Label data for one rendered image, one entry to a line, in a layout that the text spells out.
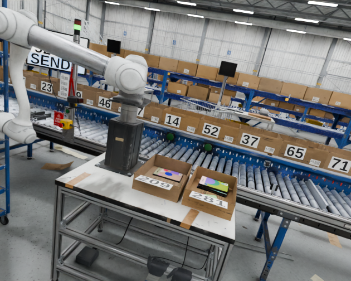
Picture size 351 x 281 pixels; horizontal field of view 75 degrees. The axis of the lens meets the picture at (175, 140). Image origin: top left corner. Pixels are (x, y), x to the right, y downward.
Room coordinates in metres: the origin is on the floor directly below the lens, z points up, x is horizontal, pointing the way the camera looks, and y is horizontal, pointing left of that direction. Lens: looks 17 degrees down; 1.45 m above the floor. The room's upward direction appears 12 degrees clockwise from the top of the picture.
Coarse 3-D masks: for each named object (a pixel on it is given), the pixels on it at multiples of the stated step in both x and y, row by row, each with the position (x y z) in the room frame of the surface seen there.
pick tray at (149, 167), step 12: (156, 156) 1.55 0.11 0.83; (144, 168) 1.36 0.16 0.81; (156, 168) 1.51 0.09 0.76; (168, 168) 1.53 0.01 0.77; (180, 168) 1.52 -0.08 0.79; (168, 180) 1.36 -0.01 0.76; (144, 192) 1.17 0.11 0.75; (156, 192) 1.16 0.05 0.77; (168, 192) 1.14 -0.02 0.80; (180, 192) 1.16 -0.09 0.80
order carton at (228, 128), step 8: (200, 120) 2.22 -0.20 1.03; (208, 120) 2.48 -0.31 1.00; (216, 120) 2.47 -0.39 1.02; (224, 120) 2.45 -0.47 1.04; (200, 128) 2.21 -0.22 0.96; (224, 128) 2.16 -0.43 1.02; (232, 128) 2.14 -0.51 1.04; (208, 136) 2.19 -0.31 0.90; (224, 136) 2.16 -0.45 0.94; (232, 136) 2.14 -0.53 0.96
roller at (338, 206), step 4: (324, 188) 1.85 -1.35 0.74; (324, 192) 1.81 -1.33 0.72; (328, 192) 1.77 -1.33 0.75; (328, 196) 1.73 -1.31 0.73; (332, 196) 1.70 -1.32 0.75; (332, 200) 1.65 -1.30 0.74; (336, 200) 1.64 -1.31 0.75; (336, 204) 1.58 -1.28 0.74; (336, 208) 1.55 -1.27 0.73; (340, 208) 1.52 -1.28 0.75; (340, 212) 1.48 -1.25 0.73; (344, 212) 1.46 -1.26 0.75; (344, 216) 1.42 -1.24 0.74; (348, 216) 1.41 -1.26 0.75
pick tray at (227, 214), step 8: (200, 168) 1.49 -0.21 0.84; (192, 176) 1.33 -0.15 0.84; (200, 176) 1.49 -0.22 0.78; (208, 176) 1.48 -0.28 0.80; (216, 176) 1.46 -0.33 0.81; (224, 176) 1.45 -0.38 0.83; (232, 176) 1.44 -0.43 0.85; (192, 184) 1.38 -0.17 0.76; (232, 184) 1.44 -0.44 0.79; (184, 192) 1.13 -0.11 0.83; (200, 192) 1.29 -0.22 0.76; (208, 192) 1.31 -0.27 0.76; (232, 192) 1.39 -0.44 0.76; (184, 200) 1.12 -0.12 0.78; (192, 200) 1.11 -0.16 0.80; (200, 200) 1.10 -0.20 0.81; (224, 200) 1.26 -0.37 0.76; (232, 200) 1.25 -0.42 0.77; (192, 208) 1.11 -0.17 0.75; (200, 208) 1.10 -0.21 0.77; (208, 208) 1.09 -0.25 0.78; (216, 208) 1.08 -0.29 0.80; (224, 208) 1.08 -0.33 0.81; (232, 208) 1.07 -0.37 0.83; (224, 216) 1.07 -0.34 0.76
